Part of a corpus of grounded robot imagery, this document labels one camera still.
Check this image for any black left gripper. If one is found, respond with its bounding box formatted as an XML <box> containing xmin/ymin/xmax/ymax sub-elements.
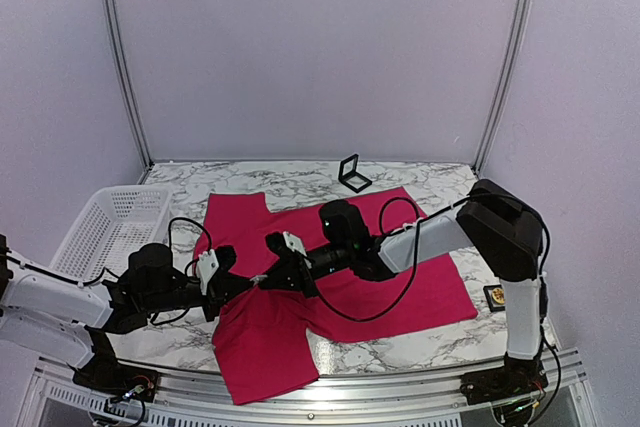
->
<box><xmin>143</xmin><ymin>275</ymin><xmax>254</xmax><ymax>323</ymax></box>

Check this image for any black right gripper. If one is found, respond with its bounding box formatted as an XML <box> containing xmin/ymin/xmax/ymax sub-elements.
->
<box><xmin>258</xmin><ymin>242</ymin><xmax>352</xmax><ymax>299</ymax></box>

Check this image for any magenta t-shirt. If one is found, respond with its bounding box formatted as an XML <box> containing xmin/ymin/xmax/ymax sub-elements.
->
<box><xmin>195</xmin><ymin>193</ymin><xmax>477</xmax><ymax>405</ymax></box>

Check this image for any black brooch box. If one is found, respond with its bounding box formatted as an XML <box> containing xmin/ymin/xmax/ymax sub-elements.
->
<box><xmin>483</xmin><ymin>284</ymin><xmax>506</xmax><ymax>312</ymax></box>
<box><xmin>338</xmin><ymin>153</ymin><xmax>372</xmax><ymax>193</ymax></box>

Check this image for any gold brooch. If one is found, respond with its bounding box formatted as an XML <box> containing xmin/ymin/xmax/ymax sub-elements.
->
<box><xmin>491</xmin><ymin>287</ymin><xmax>505</xmax><ymax>305</ymax></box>

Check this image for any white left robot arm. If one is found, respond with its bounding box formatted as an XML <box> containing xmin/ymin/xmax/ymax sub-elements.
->
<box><xmin>1</xmin><ymin>243</ymin><xmax>254</xmax><ymax>393</ymax></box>

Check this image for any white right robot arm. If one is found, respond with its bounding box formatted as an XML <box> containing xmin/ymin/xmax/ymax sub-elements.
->
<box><xmin>255</xmin><ymin>179</ymin><xmax>550</xmax><ymax>404</ymax></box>

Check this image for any white plastic basket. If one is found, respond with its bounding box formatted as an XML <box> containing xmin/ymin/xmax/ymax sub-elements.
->
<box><xmin>50</xmin><ymin>185</ymin><xmax>172</xmax><ymax>282</ymax></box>

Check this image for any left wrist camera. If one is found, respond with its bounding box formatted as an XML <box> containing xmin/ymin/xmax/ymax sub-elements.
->
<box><xmin>195</xmin><ymin>245</ymin><xmax>236</xmax><ymax>296</ymax></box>

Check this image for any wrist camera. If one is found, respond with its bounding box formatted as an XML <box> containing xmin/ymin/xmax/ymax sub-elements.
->
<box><xmin>195</xmin><ymin>245</ymin><xmax>236</xmax><ymax>296</ymax></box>
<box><xmin>265</xmin><ymin>231</ymin><xmax>306</xmax><ymax>258</ymax></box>

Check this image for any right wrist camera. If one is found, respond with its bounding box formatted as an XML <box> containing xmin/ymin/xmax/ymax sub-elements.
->
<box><xmin>265</xmin><ymin>231</ymin><xmax>306</xmax><ymax>258</ymax></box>

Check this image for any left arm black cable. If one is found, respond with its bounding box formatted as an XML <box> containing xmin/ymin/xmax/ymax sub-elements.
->
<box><xmin>166</xmin><ymin>216</ymin><xmax>214</xmax><ymax>268</ymax></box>

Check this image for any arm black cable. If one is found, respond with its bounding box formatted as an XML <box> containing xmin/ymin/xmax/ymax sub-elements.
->
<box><xmin>166</xmin><ymin>216</ymin><xmax>214</xmax><ymax>268</ymax></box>
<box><xmin>299</xmin><ymin>196</ymin><xmax>426</xmax><ymax>323</ymax></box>

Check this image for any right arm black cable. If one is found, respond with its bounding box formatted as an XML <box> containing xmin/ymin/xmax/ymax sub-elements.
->
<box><xmin>299</xmin><ymin>196</ymin><xmax>426</xmax><ymax>323</ymax></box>

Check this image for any aluminium front frame rail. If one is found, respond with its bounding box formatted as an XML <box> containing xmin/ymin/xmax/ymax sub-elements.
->
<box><xmin>12</xmin><ymin>349</ymin><xmax>603</xmax><ymax>426</ymax></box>

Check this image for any aluminium left corner post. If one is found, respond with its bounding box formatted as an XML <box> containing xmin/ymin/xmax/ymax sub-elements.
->
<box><xmin>102</xmin><ymin>0</ymin><xmax>154</xmax><ymax>172</ymax></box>

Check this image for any aluminium corner post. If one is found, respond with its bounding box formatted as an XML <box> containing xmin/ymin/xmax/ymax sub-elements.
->
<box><xmin>472</xmin><ymin>0</ymin><xmax>532</xmax><ymax>175</ymax></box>
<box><xmin>102</xmin><ymin>0</ymin><xmax>154</xmax><ymax>172</ymax></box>

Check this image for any aluminium right corner post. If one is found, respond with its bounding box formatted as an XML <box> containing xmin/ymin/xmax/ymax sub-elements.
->
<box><xmin>472</xmin><ymin>0</ymin><xmax>532</xmax><ymax>175</ymax></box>

